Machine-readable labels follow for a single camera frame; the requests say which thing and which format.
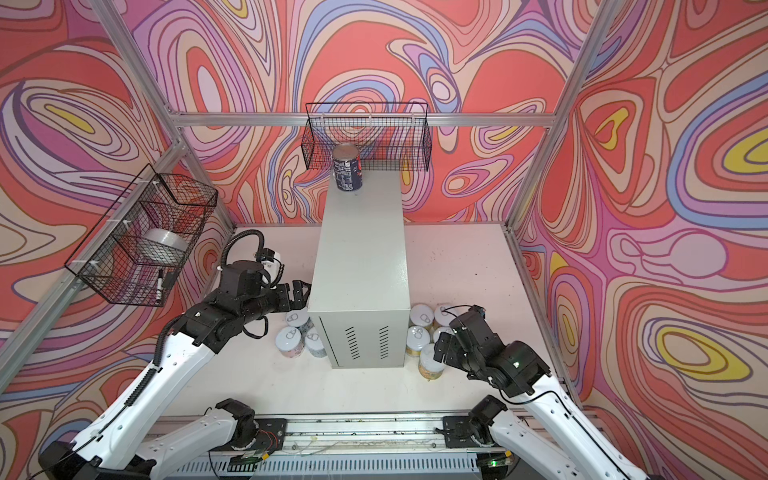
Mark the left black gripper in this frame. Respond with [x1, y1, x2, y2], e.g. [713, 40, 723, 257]
[238, 278, 313, 327]

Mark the green label can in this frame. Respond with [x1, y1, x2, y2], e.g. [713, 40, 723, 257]
[432, 327, 454, 343]

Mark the orange peach can large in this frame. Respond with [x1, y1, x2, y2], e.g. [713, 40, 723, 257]
[418, 343, 445, 380]

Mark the dark blue tomato can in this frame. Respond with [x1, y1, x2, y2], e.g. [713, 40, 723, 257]
[332, 144, 363, 192]

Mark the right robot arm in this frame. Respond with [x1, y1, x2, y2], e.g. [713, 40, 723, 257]
[434, 305, 652, 479]

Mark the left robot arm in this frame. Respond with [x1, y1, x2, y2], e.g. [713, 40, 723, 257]
[39, 229, 311, 479]

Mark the grey metal cabinet counter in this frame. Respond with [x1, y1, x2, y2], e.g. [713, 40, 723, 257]
[308, 171, 411, 369]

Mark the white lid can back-left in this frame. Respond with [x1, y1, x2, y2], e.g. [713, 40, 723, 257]
[285, 309, 313, 336]

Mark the right group can back-right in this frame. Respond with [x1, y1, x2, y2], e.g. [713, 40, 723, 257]
[433, 304, 457, 327]

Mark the white lid can front-left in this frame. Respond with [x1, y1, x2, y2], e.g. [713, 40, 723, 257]
[275, 326, 304, 358]

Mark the white lid can front-right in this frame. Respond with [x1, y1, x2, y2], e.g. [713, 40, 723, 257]
[304, 327, 327, 358]

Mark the right group can front-left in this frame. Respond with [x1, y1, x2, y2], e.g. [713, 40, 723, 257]
[406, 326, 431, 357]

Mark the right group can back-left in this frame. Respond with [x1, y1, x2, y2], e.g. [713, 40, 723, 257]
[409, 304, 434, 330]

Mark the black marker pen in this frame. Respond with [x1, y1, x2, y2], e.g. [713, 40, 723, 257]
[155, 268, 164, 304]

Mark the silver tape roll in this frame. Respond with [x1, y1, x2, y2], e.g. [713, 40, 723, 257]
[143, 228, 188, 251]

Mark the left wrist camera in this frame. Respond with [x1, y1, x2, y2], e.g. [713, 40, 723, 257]
[255, 247, 282, 280]

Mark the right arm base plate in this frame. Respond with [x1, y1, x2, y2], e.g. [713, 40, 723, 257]
[434, 415, 518, 453]

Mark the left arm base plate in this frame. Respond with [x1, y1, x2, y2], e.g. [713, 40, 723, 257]
[212, 418, 288, 453]

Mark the black wire basket left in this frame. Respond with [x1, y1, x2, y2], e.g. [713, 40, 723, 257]
[65, 165, 218, 307]

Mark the black wire basket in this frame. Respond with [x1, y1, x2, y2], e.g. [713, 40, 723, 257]
[65, 165, 218, 307]
[301, 100, 433, 172]

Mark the black wire basket back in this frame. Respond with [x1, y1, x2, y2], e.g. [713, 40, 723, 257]
[301, 100, 433, 172]

